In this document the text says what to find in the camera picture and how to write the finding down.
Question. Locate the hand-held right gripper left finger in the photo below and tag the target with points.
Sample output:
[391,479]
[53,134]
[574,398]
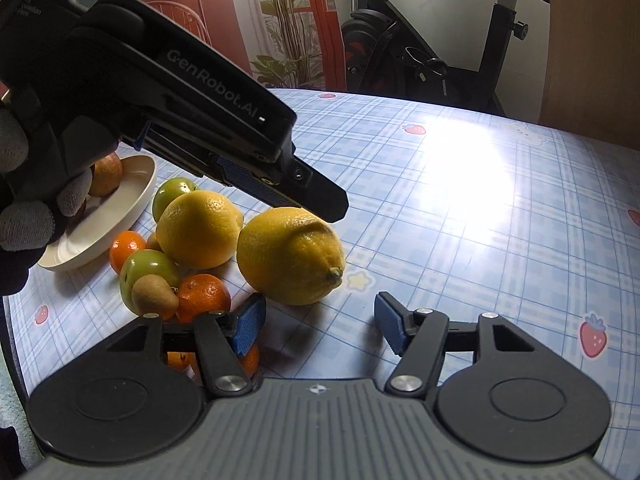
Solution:
[248,325]

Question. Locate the yellow lemon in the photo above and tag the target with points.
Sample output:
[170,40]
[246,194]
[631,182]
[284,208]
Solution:
[292,260]
[200,230]

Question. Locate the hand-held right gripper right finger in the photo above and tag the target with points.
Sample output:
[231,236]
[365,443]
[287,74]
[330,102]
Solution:
[392,325]

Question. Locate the red apple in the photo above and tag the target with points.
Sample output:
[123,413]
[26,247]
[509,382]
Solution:
[106,175]

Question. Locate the blue plaid tablecloth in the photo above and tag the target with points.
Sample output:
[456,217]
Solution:
[450,235]

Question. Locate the green apple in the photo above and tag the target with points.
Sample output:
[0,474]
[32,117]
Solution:
[145,270]
[170,197]

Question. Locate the wooden panel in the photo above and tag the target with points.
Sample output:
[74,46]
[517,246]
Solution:
[595,35]

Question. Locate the wall poster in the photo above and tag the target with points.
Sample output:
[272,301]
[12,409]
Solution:
[310,20]

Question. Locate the black exercise bike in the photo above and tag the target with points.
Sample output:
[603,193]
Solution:
[370,35]

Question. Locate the cream round plate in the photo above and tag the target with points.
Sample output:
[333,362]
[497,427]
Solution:
[115,215]

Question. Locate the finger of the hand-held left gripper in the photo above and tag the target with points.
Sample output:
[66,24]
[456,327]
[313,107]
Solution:
[320,195]
[245,172]

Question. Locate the person's left hand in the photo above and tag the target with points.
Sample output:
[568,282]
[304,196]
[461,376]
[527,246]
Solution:
[25,225]

